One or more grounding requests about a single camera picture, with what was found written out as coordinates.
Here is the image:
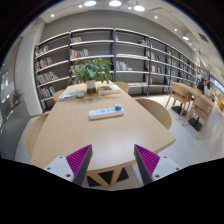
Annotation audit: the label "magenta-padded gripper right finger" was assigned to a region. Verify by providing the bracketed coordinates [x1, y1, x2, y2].
[133, 143, 183, 186]

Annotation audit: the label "white power strip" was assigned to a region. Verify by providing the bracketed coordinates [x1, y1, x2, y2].
[88, 105, 125, 121]

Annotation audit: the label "yellow book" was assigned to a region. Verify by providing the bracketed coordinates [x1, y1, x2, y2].
[96, 87, 122, 96]

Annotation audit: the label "ceiling lights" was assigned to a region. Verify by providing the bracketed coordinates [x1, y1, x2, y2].
[49, 0, 191, 43]

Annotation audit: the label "person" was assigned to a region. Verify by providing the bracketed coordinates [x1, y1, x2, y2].
[196, 78, 206, 94]

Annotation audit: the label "green plant in white pot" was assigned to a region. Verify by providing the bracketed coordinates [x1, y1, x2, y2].
[68, 58, 114, 95]

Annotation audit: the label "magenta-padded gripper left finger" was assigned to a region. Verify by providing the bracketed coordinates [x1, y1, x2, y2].
[43, 143, 94, 187]

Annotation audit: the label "grey bookshelf unit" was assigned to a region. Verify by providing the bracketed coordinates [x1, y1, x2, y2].
[33, 27, 201, 113]

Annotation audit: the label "open white magazine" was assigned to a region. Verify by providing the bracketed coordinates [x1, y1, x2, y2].
[58, 89, 86, 102]

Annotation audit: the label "small green floor plant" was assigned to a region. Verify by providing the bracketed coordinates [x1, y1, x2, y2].
[11, 89, 24, 108]

